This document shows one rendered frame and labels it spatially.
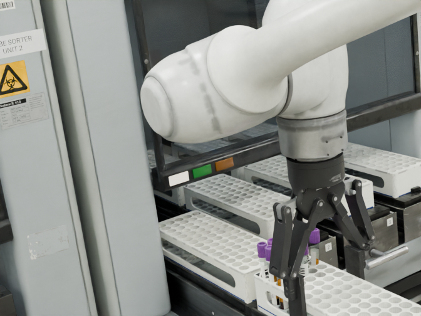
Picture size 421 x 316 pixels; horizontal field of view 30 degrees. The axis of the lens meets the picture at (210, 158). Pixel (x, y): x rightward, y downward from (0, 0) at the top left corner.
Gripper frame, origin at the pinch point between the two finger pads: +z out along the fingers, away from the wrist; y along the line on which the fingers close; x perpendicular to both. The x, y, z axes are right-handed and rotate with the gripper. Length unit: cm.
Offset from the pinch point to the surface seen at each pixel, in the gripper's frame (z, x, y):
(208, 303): 7.3, 22.0, -6.8
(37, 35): -38, 33, -23
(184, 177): -11.6, 29.9, -3.6
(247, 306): 4.5, 12.2, -5.7
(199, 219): -0.2, 37.9, 2.6
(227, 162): -12.0, 29.9, 5.0
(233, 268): -0.3, 16.0, -5.0
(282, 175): 0, 45, 27
